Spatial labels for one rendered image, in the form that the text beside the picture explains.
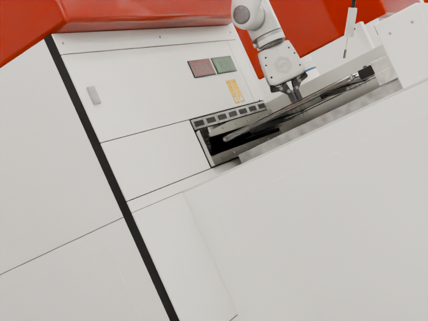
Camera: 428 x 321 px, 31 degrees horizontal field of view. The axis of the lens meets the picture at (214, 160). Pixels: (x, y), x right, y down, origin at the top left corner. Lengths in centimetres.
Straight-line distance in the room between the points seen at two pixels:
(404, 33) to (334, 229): 41
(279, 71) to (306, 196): 52
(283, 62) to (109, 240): 71
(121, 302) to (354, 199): 53
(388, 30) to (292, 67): 52
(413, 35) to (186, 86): 63
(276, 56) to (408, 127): 62
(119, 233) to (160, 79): 43
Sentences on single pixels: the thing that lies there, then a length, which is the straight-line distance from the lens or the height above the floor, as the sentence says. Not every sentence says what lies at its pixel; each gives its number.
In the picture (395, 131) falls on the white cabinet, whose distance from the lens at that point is 150.
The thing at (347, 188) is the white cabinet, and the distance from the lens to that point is 155.
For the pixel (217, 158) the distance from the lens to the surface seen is 187.
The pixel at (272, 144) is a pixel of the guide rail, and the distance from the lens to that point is 189.
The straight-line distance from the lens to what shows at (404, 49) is 155.
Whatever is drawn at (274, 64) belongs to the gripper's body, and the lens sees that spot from 202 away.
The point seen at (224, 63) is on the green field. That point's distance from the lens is 215.
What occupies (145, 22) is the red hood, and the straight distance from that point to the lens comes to 184.
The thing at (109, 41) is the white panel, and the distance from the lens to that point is 175.
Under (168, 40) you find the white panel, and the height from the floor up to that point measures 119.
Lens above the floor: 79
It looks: 2 degrees up
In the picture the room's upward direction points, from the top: 24 degrees counter-clockwise
